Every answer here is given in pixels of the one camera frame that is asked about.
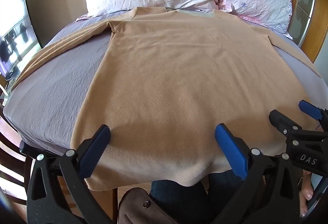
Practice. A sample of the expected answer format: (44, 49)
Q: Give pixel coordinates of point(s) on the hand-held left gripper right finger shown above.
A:
(230, 149)

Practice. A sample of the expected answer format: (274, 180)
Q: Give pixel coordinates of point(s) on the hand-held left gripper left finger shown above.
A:
(98, 145)

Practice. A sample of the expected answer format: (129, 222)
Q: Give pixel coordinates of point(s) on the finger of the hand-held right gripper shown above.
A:
(308, 108)
(280, 119)

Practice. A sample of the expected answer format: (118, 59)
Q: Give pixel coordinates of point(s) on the tan fleece shirt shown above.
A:
(164, 80)

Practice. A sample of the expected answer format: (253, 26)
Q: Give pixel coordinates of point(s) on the person's right hand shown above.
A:
(306, 193)

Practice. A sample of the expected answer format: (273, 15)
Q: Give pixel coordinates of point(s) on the person's legs in jeans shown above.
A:
(179, 198)

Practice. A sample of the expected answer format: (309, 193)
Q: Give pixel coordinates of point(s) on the grey textured bed sheet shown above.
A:
(61, 80)

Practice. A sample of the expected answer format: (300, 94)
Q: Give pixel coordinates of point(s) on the brown leather bag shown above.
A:
(138, 210)

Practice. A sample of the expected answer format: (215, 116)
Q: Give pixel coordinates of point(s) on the dark wooden chair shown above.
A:
(11, 162)

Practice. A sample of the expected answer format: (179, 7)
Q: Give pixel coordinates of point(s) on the glass window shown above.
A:
(15, 44)

